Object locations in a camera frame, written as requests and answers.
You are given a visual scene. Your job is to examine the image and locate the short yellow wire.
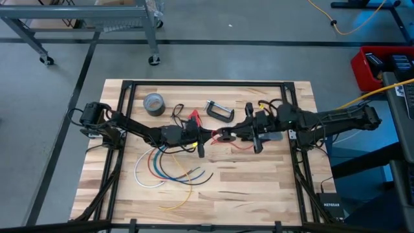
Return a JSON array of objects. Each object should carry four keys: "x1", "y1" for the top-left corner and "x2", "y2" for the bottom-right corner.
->
[{"x1": 158, "y1": 153, "x2": 194, "y2": 211}]

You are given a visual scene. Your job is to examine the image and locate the short blue wire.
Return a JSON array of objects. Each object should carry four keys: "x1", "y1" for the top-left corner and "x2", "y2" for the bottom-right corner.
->
[{"x1": 155, "y1": 147, "x2": 207, "y2": 183}]

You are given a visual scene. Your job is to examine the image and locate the short white wire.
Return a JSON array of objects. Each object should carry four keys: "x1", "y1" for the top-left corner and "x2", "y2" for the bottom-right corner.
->
[{"x1": 134, "y1": 147, "x2": 168, "y2": 189}]

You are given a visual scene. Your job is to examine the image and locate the black network switch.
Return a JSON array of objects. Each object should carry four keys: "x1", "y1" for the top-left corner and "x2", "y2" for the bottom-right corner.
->
[{"x1": 316, "y1": 192, "x2": 347, "y2": 223}]

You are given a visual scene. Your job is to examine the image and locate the black desk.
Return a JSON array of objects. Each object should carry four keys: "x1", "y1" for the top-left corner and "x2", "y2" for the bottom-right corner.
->
[{"x1": 329, "y1": 71, "x2": 414, "y2": 233}]

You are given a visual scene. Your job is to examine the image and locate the black floor stand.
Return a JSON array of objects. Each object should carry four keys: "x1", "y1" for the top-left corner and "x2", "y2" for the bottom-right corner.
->
[{"x1": 330, "y1": 0, "x2": 414, "y2": 45}]

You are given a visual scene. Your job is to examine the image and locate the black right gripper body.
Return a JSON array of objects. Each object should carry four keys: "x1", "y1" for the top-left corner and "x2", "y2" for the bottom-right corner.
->
[{"x1": 244, "y1": 102, "x2": 278, "y2": 155}]

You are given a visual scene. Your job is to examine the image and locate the grey metal cart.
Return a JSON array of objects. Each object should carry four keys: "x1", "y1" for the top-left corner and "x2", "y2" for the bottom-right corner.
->
[{"x1": 0, "y1": 0, "x2": 165, "y2": 67}]

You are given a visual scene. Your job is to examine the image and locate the red plastic bin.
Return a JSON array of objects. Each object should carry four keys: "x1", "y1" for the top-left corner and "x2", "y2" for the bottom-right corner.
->
[{"x1": 351, "y1": 45, "x2": 414, "y2": 94}]

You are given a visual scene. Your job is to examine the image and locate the black metal table frame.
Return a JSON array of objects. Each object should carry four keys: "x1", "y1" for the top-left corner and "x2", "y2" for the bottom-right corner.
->
[{"x1": 0, "y1": 79, "x2": 414, "y2": 233}]

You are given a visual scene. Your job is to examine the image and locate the black device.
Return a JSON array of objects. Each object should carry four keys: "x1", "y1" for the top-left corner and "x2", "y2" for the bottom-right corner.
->
[
  {"x1": 364, "y1": 52, "x2": 386, "y2": 79},
  {"x1": 389, "y1": 54, "x2": 414, "y2": 74}
]

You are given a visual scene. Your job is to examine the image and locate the long red cord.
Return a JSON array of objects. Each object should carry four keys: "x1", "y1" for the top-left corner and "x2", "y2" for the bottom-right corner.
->
[{"x1": 209, "y1": 128, "x2": 256, "y2": 151}]

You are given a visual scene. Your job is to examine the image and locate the black safety glasses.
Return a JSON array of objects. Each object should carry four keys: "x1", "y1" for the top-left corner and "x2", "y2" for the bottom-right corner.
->
[{"x1": 170, "y1": 103, "x2": 188, "y2": 129}]

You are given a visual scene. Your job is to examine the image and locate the grey duct tape roll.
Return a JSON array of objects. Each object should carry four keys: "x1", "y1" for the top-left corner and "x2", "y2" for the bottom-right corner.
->
[{"x1": 143, "y1": 93, "x2": 166, "y2": 118}]

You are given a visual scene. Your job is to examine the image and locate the yellow extension cord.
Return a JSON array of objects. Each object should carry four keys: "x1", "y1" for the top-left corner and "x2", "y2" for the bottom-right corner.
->
[
  {"x1": 336, "y1": 77, "x2": 414, "y2": 111},
  {"x1": 307, "y1": 0, "x2": 388, "y2": 36}
]

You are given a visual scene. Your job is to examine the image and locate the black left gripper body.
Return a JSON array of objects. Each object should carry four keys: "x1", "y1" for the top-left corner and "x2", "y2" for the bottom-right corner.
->
[{"x1": 182, "y1": 118, "x2": 206, "y2": 159}]

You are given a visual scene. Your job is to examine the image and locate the short green wire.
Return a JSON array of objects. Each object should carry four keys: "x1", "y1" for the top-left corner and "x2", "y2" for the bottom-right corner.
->
[{"x1": 152, "y1": 147, "x2": 201, "y2": 181}]

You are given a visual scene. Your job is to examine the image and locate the short red wire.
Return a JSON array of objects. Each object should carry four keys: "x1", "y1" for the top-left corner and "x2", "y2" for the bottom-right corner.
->
[{"x1": 147, "y1": 148, "x2": 195, "y2": 181}]

